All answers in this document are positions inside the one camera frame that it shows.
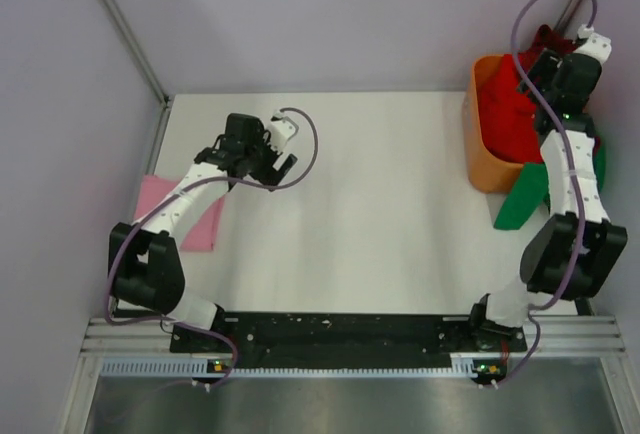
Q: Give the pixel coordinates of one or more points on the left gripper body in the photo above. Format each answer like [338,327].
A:
[261,156]

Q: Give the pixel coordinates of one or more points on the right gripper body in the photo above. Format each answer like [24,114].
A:
[542,88]

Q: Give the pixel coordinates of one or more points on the red teddy bear t-shirt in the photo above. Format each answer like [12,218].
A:
[507,116]

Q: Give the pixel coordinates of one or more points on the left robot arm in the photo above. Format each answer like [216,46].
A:
[145,267]

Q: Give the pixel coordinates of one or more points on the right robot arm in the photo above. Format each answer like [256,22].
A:
[574,252]

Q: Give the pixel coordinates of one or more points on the dark red t-shirt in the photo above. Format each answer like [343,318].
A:
[545,38]

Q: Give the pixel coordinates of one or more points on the folded pink t-shirt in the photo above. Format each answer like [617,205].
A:
[202,236]

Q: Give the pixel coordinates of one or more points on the green t-shirt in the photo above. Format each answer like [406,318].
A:
[522,194]

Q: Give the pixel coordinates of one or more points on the orange plastic basket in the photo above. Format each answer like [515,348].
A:
[486,173]

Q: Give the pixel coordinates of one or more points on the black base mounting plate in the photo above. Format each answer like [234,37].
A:
[339,340]

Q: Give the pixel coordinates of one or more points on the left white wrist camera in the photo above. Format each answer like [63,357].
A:
[281,129]

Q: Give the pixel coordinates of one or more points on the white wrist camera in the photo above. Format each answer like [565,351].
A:
[281,129]
[592,44]

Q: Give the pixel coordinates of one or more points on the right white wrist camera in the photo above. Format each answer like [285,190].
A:
[592,44]

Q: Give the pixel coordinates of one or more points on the left corner aluminium post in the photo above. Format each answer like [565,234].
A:
[134,49]

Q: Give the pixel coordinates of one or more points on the grey slotted cable duct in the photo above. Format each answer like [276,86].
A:
[209,369]

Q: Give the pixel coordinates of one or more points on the aluminium frame rail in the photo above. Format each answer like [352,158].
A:
[561,336]

